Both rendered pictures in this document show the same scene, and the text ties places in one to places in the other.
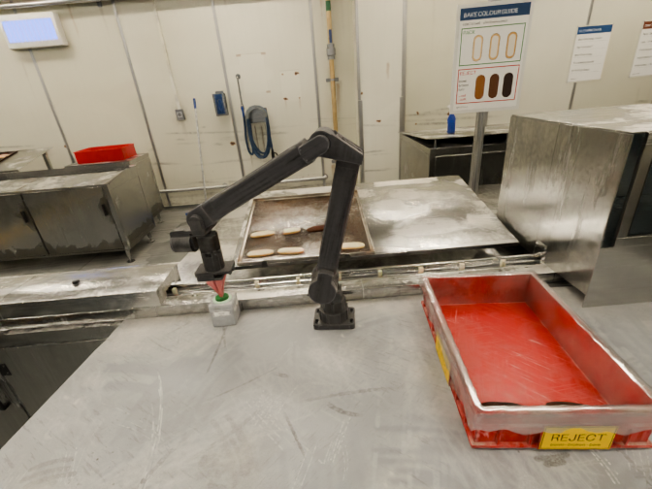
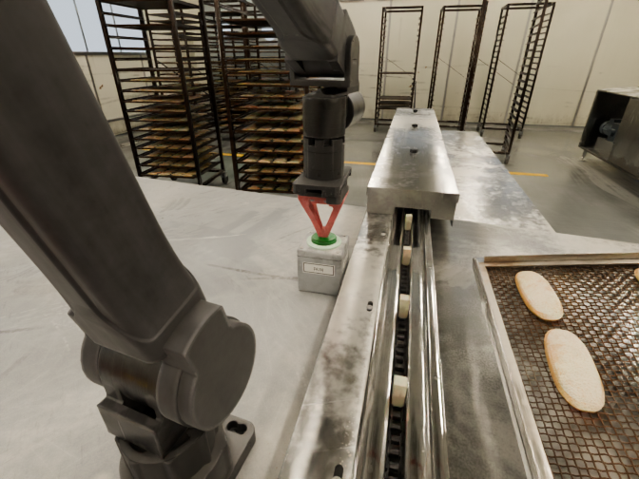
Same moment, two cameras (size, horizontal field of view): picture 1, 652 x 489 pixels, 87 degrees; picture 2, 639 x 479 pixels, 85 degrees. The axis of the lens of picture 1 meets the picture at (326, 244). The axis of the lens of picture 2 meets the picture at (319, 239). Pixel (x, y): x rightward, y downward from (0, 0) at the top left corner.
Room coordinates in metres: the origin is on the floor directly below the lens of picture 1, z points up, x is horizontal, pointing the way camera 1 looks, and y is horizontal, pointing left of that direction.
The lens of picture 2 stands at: (0.98, -0.15, 1.16)
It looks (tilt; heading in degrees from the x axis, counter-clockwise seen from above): 28 degrees down; 104
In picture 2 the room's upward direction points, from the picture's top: straight up
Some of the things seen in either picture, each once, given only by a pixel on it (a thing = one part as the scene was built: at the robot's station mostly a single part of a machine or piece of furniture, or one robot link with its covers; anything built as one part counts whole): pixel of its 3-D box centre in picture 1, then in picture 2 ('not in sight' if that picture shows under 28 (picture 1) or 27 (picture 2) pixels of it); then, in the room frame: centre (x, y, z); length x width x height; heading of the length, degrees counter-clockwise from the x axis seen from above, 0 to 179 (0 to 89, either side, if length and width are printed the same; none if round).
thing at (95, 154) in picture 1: (106, 153); not in sight; (4.04, 2.40, 0.93); 0.51 x 0.36 x 0.13; 94
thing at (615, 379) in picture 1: (508, 340); not in sight; (0.62, -0.41, 0.87); 0.49 x 0.34 x 0.10; 175
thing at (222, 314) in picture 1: (226, 312); (325, 271); (0.87, 0.32, 0.84); 0.08 x 0.08 x 0.11; 0
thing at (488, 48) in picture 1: (489, 59); not in sight; (1.77, -0.83, 1.50); 0.33 x 0.01 x 0.45; 85
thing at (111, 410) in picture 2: (324, 287); (170, 365); (0.82, 0.01, 0.94); 0.09 x 0.05 x 0.10; 82
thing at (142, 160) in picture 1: (120, 195); not in sight; (4.04, 2.40, 0.44); 0.70 x 0.55 x 0.87; 90
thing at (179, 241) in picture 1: (191, 232); (332, 86); (0.87, 0.36, 1.12); 0.11 x 0.09 x 0.12; 82
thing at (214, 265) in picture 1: (212, 261); (323, 162); (0.87, 0.32, 1.02); 0.10 x 0.07 x 0.07; 90
